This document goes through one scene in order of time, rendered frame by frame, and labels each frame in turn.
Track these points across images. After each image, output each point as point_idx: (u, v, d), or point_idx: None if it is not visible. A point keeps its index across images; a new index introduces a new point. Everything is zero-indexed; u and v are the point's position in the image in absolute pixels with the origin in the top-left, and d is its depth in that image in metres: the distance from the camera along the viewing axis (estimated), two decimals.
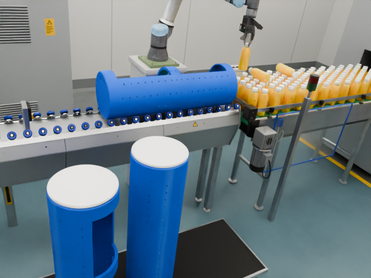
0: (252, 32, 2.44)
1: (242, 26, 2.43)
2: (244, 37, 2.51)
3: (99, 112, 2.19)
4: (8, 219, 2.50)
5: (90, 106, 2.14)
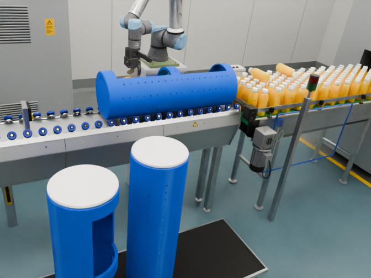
0: (137, 67, 2.08)
1: (125, 60, 2.07)
2: (133, 70, 2.15)
3: (99, 112, 2.19)
4: (8, 219, 2.50)
5: (90, 106, 2.14)
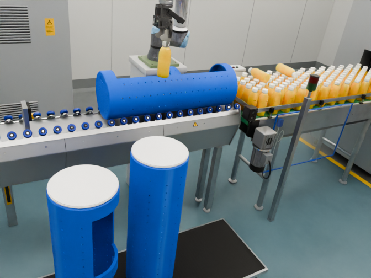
0: (169, 27, 1.83)
1: (155, 19, 1.82)
2: (162, 33, 1.89)
3: (99, 112, 2.19)
4: (8, 219, 2.50)
5: (90, 106, 2.14)
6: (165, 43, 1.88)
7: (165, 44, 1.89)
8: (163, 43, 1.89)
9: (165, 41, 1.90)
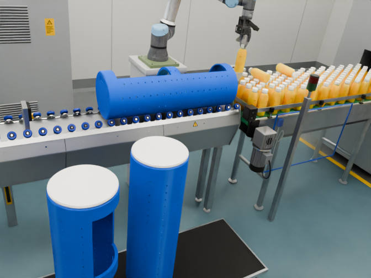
0: (248, 34, 2.39)
1: (238, 27, 2.38)
2: (240, 38, 2.46)
3: (99, 112, 2.19)
4: (8, 219, 2.50)
5: (90, 106, 2.14)
6: None
7: None
8: None
9: None
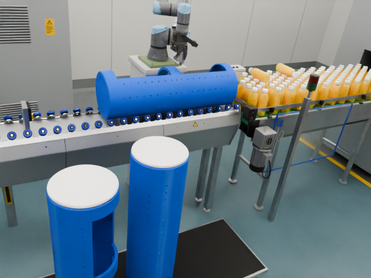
0: (184, 51, 2.11)
1: (172, 44, 2.10)
2: (179, 56, 2.16)
3: (99, 112, 2.19)
4: (8, 219, 2.50)
5: (90, 106, 2.14)
6: None
7: None
8: None
9: None
